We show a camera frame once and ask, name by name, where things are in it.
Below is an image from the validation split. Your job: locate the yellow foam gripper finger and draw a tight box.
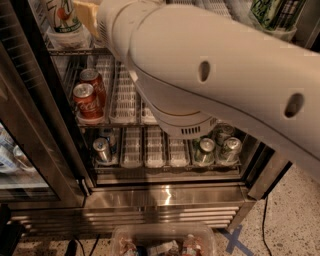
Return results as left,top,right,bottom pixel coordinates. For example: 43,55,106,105
73,0,100,30

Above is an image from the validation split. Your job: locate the white 7up can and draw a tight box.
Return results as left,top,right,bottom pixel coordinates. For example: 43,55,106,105
41,0,81,33

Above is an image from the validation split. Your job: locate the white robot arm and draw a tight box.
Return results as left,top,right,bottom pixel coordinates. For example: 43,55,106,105
73,0,320,180

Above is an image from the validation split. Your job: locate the rear red coca-cola can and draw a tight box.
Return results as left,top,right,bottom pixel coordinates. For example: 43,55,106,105
79,69,106,107

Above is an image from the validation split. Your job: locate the red coca-cola can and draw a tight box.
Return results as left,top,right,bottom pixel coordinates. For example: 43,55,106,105
73,83,103,119
79,69,106,107

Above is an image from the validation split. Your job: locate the front red coca-cola can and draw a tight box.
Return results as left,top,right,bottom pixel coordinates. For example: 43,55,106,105
73,83,103,119

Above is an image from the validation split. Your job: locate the front silver can bottom shelf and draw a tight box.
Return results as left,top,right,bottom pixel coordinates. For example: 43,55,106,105
93,138,112,162

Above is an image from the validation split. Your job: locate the stainless steel fridge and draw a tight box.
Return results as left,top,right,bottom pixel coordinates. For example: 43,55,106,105
0,0,319,236

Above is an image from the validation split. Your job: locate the glass fridge door left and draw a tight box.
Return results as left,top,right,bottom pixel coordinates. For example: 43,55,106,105
0,0,86,211

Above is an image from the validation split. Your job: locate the rear right green can bottom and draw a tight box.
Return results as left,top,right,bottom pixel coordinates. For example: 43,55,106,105
215,123,235,146

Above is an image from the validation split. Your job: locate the green cans top shelf right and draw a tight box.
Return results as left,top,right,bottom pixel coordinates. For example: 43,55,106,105
250,0,306,31

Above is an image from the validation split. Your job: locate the clear plastic bin on floor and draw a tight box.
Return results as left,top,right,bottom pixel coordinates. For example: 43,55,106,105
110,222,217,256

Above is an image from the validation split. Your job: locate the blue tape cross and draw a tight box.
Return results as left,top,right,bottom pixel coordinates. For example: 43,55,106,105
219,225,254,256

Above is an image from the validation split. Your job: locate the top wire shelf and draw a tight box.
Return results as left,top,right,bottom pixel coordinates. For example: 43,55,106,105
47,48,112,56

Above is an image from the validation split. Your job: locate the wire shelf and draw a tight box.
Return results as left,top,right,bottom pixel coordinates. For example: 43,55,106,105
47,48,112,56
76,116,157,126
94,164,241,174

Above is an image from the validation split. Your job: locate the middle wire shelf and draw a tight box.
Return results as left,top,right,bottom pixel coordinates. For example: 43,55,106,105
76,116,157,126

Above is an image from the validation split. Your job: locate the bottom wire shelf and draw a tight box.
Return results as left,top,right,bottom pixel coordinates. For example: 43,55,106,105
94,164,241,174

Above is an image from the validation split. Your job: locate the black cables left floor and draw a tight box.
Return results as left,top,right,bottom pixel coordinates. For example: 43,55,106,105
64,233,101,256

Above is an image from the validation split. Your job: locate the black cable right floor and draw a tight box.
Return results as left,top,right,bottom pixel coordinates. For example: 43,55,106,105
261,195,273,256

